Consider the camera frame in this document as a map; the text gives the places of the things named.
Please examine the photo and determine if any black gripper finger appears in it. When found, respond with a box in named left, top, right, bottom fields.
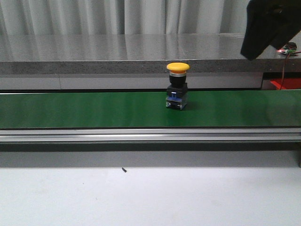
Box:
left=240, top=0, right=282, bottom=60
left=270, top=2, right=301, bottom=49

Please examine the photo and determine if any small black sensor box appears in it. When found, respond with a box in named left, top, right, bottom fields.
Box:
left=287, top=42, right=297, bottom=49

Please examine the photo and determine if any small green circuit board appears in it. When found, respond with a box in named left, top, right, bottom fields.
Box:
left=277, top=47, right=300, bottom=56

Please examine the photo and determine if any red plastic tray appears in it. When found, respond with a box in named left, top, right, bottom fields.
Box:
left=270, top=78, right=301, bottom=90

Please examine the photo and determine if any green conveyor belt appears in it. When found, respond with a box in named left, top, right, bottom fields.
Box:
left=0, top=90, right=301, bottom=129

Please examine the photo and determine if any grey stone counter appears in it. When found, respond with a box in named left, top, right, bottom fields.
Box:
left=0, top=33, right=301, bottom=75

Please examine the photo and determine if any grey pleated curtain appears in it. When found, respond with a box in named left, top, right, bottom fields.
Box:
left=0, top=0, right=248, bottom=35

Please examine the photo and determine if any red black wire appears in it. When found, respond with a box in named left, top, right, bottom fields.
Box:
left=279, top=52, right=301, bottom=90

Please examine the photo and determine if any aluminium conveyor frame rail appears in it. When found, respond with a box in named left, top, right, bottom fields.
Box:
left=0, top=127, right=301, bottom=142

